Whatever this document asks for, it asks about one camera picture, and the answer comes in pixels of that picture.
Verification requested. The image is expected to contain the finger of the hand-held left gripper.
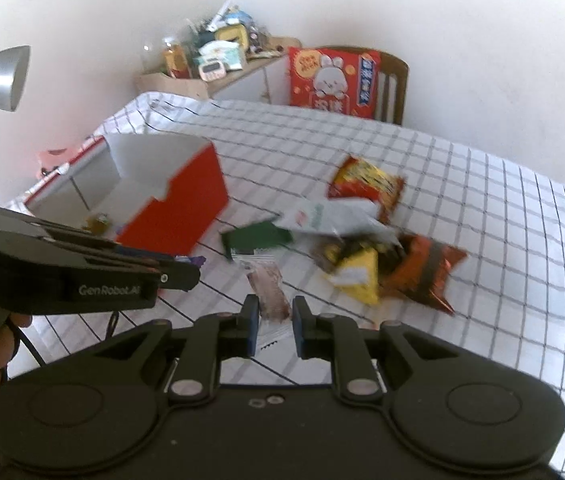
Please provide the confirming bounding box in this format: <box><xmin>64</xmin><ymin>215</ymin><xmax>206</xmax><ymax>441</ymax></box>
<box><xmin>42</xmin><ymin>224</ymin><xmax>201</xmax><ymax>292</ymax></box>

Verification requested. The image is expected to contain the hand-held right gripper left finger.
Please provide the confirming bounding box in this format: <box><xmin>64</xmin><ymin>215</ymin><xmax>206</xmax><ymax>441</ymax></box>
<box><xmin>75</xmin><ymin>294</ymin><xmax>262</xmax><ymax>403</ymax></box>

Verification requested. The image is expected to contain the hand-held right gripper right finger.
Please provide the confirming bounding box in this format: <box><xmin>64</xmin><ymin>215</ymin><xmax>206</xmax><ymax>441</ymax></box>
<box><xmin>293</xmin><ymin>296</ymin><xmax>468</xmax><ymax>403</ymax></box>

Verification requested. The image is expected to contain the pink brown snack packet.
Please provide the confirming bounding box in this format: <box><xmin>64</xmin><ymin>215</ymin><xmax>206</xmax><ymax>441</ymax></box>
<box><xmin>242</xmin><ymin>259</ymin><xmax>294</xmax><ymax>353</ymax></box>

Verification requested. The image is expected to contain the red cardboard box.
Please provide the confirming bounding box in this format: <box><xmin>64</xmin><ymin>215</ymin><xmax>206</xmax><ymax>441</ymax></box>
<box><xmin>22</xmin><ymin>132</ymin><xmax>230</xmax><ymax>256</ymax></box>

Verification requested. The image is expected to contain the yellow snack packet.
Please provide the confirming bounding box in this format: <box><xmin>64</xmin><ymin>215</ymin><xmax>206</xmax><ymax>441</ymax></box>
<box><xmin>327</xmin><ymin>247</ymin><xmax>381</xmax><ymax>307</ymax></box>

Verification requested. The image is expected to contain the dark green snack packet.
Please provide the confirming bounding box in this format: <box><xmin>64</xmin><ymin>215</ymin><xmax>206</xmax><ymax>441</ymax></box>
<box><xmin>219</xmin><ymin>220</ymin><xmax>294</xmax><ymax>261</ymax></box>

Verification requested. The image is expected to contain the white green snack packet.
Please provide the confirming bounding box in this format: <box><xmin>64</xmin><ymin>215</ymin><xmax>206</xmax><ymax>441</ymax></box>
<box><xmin>272</xmin><ymin>197</ymin><xmax>403</xmax><ymax>248</ymax></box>

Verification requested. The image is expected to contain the orange black snack bag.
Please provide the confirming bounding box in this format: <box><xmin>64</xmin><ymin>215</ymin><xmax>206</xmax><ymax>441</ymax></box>
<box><xmin>380</xmin><ymin>232</ymin><xmax>468</xmax><ymax>316</ymax></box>

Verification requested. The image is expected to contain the small yellow green packet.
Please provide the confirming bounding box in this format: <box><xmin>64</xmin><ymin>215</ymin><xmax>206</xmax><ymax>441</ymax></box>
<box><xmin>85</xmin><ymin>213</ymin><xmax>110</xmax><ymax>236</ymax></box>

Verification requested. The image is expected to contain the pink plush item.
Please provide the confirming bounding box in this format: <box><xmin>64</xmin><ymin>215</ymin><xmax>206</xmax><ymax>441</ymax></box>
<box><xmin>36</xmin><ymin>136</ymin><xmax>94</xmax><ymax>178</ymax></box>

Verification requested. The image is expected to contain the red yellow snack bag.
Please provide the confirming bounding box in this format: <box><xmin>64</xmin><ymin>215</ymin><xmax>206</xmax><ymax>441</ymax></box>
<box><xmin>327</xmin><ymin>154</ymin><xmax>407</xmax><ymax>225</ymax></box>

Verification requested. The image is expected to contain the white checked tablecloth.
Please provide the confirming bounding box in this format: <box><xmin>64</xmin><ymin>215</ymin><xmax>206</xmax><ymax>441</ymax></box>
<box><xmin>5</xmin><ymin>91</ymin><xmax>565</xmax><ymax>476</ymax></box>

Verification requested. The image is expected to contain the light wooden cabinet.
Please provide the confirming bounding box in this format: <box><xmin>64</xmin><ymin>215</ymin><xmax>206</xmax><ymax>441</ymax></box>
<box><xmin>136</xmin><ymin>37</ymin><xmax>303</xmax><ymax>106</ymax></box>

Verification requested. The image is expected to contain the pink kitchen timer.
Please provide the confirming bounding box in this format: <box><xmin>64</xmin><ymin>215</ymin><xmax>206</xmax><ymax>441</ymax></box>
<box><xmin>196</xmin><ymin>57</ymin><xmax>227</xmax><ymax>82</ymax></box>

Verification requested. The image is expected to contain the glass jar with orange contents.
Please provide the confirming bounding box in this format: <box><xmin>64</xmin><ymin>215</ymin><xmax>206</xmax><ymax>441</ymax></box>
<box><xmin>162</xmin><ymin>37</ymin><xmax>188</xmax><ymax>78</ymax></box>

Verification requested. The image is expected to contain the pale green tissue pack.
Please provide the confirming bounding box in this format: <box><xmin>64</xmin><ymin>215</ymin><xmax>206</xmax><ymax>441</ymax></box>
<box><xmin>197</xmin><ymin>40</ymin><xmax>246</xmax><ymax>72</ymax></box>

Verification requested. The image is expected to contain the red rabbit print cushion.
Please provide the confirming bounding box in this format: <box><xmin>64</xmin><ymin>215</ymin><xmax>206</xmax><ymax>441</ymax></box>
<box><xmin>287</xmin><ymin>46</ymin><xmax>382</xmax><ymax>121</ymax></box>

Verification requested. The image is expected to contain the wooden chair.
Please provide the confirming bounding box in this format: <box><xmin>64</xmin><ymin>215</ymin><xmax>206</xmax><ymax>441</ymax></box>
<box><xmin>313</xmin><ymin>45</ymin><xmax>410</xmax><ymax>126</ymax></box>

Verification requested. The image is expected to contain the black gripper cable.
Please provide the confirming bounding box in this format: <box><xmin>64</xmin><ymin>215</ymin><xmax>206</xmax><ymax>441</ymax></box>
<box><xmin>5</xmin><ymin>312</ymin><xmax>48</xmax><ymax>367</ymax></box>

